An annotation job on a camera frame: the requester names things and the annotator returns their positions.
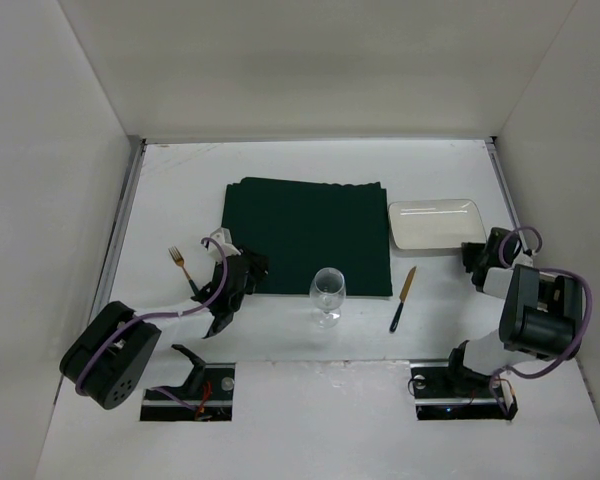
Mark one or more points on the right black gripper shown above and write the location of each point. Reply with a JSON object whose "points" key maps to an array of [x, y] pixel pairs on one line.
{"points": [[478, 259]]}

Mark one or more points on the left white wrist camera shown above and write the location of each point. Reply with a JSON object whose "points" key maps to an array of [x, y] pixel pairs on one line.
{"points": [[219, 244]]}

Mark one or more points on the clear wine glass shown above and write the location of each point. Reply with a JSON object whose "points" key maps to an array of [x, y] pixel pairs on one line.
{"points": [[327, 293]]}

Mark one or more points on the right aluminium table rail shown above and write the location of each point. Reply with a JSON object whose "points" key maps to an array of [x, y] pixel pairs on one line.
{"points": [[491, 145]]}

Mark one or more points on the white rectangular plate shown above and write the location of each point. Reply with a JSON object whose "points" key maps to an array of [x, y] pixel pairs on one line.
{"points": [[435, 224]]}

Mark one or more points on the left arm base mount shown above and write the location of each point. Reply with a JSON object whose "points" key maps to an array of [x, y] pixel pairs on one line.
{"points": [[182, 387]]}

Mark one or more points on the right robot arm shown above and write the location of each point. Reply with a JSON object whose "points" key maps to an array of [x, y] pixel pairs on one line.
{"points": [[545, 315]]}

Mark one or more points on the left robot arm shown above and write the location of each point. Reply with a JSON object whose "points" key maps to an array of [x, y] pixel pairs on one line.
{"points": [[123, 350]]}

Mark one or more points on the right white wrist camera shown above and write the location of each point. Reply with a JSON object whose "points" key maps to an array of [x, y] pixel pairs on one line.
{"points": [[526, 258]]}

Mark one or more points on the dark green cloth placemat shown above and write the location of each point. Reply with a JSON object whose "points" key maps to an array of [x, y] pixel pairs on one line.
{"points": [[303, 227]]}

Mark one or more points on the aluminium table rail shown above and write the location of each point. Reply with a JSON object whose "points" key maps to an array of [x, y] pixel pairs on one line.
{"points": [[119, 227], [491, 145]]}

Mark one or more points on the left aluminium table rail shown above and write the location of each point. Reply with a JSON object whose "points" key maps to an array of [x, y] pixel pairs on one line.
{"points": [[119, 227]]}

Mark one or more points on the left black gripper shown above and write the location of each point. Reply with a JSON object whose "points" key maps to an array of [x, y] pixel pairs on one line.
{"points": [[228, 293]]}

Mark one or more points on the gold fork dark handle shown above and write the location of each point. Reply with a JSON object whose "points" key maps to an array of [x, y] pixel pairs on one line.
{"points": [[179, 261]]}

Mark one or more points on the gold knife dark handle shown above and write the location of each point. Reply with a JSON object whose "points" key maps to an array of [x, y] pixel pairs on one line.
{"points": [[402, 298]]}

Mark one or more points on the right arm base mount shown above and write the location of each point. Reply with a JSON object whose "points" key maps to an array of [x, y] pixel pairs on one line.
{"points": [[438, 398]]}

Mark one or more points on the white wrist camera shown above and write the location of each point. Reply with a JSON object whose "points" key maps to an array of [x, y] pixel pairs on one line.
{"points": [[219, 244], [526, 258]]}

